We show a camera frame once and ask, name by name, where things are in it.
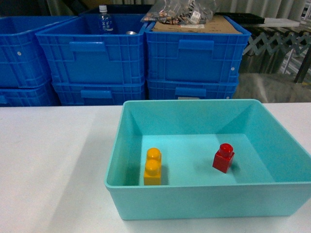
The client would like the red toy block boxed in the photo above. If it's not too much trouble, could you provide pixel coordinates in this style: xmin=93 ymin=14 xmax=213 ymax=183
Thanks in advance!
xmin=212 ymin=143 xmax=235 ymax=173

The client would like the yellow toy block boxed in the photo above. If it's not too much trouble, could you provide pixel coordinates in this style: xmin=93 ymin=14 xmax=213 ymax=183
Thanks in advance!
xmin=143 ymin=148 xmax=162 ymax=185

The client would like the teal plastic box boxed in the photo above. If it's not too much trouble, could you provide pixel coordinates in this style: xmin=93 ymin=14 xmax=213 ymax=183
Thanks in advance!
xmin=104 ymin=100 xmax=311 ymax=220

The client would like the blue crate lower right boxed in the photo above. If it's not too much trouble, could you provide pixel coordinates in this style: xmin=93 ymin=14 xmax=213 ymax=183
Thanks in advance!
xmin=147 ymin=80 xmax=239 ymax=100

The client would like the blue crate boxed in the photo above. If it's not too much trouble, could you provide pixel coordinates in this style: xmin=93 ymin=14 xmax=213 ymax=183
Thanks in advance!
xmin=52 ymin=83 xmax=145 ymax=106
xmin=147 ymin=80 xmax=239 ymax=100
xmin=35 ymin=14 xmax=147 ymax=85
xmin=0 ymin=82 xmax=61 ymax=107
xmin=0 ymin=16 xmax=73 ymax=88
xmin=145 ymin=17 xmax=251 ymax=83

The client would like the blue crate lower middle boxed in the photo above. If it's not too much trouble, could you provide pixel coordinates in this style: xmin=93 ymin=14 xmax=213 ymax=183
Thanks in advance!
xmin=52 ymin=83 xmax=145 ymax=106

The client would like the blue crate upper right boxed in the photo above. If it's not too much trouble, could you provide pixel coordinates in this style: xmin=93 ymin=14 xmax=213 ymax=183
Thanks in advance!
xmin=145 ymin=17 xmax=251 ymax=83

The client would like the blue crate upper middle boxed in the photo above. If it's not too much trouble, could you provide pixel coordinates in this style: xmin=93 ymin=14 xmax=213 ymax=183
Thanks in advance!
xmin=35 ymin=14 xmax=147 ymax=85

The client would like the clear bag of parts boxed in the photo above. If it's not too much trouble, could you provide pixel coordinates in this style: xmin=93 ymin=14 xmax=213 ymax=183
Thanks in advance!
xmin=141 ymin=0 xmax=217 ymax=25

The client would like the clear water bottle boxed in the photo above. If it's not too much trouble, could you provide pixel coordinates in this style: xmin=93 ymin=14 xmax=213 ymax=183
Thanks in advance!
xmin=98 ymin=5 xmax=114 ymax=34

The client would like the brown cardboard sheet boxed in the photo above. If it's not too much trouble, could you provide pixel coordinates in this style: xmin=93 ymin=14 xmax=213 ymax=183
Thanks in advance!
xmin=152 ymin=16 xmax=241 ymax=34

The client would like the blue crate lower left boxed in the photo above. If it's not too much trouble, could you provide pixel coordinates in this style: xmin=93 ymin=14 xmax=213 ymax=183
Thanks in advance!
xmin=0 ymin=82 xmax=61 ymax=107

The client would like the blue crate upper left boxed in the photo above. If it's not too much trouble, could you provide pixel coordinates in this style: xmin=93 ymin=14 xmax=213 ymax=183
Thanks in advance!
xmin=0 ymin=16 xmax=73 ymax=88

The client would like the expandable roller conveyor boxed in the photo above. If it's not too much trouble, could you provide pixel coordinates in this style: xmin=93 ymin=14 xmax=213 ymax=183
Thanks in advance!
xmin=239 ymin=27 xmax=311 ymax=83

